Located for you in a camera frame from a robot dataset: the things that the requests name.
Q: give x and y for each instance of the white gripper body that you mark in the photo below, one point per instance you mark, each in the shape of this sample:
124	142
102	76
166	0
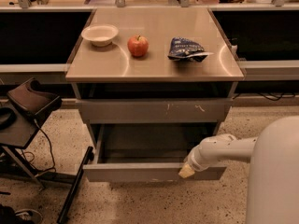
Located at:
195	160

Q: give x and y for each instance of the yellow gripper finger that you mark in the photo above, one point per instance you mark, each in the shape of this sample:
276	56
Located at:
186	171

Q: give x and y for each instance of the grey drawer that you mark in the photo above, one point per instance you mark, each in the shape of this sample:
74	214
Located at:
153	110
143	152

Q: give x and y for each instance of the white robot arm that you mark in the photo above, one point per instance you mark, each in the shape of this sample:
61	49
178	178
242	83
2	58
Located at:
273	188

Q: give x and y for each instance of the grey metal drawer cabinet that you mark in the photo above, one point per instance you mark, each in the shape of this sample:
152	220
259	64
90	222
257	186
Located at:
111	72

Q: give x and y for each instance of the grey top drawer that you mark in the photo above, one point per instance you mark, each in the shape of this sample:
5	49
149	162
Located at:
153	110

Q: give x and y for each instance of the blue chip bag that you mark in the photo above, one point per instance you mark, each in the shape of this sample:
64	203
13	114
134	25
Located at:
184	49

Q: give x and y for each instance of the red apple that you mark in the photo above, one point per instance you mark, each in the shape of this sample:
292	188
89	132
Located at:
138	45

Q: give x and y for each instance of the white ceramic bowl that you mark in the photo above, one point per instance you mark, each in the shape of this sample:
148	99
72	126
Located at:
100	35

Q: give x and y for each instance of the dark side table stand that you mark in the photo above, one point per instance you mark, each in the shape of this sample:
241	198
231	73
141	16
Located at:
17	132

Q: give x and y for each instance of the black VR headset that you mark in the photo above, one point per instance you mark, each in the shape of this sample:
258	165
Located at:
32	102

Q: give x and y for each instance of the grey sneaker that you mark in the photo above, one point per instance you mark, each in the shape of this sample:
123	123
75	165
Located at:
24	216

